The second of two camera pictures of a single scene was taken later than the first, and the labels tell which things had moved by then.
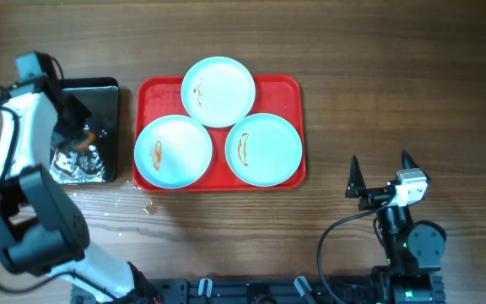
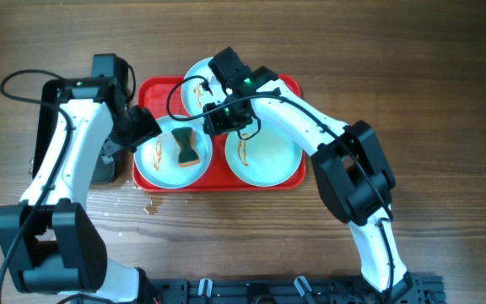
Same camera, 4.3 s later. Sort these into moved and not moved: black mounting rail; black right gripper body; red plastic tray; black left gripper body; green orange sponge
Moved: black right gripper body; green orange sponge; black left gripper body
Not moved: red plastic tray; black mounting rail
